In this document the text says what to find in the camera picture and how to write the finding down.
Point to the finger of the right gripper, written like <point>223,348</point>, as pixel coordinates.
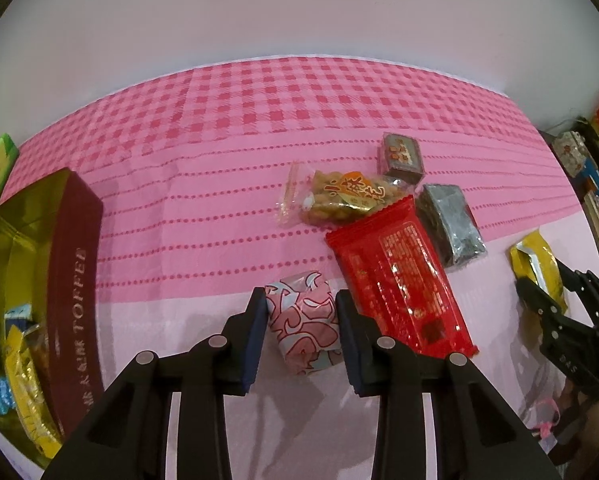
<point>584,284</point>
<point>541,303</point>

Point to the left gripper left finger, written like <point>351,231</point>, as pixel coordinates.
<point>124,435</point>

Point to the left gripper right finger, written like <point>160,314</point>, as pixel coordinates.
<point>477,433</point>

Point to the yellow snack packet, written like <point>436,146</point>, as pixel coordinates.
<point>30,403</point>

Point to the grey sesame snack packet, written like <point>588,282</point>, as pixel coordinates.
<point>448,220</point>

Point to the navy and teal snack pack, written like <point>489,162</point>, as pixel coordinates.
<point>20,314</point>

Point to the red snack packet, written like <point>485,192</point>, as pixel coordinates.
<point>395,277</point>

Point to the pink patterned snack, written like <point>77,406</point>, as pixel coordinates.
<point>302,317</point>

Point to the small brown candy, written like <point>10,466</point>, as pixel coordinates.
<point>400,158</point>

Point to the clear bag fried snacks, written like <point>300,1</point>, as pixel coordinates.
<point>319,198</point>

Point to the clear peanut brittle packet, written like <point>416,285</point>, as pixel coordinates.
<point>36,338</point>

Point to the cluttered side shelf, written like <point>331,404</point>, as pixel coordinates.
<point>575,144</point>

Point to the gold and maroon toffee tin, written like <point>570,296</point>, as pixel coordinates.
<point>49,238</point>

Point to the pink checkered tablecloth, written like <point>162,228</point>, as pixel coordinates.
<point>190,168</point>

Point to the pink cable tie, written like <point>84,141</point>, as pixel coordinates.
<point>542,418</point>

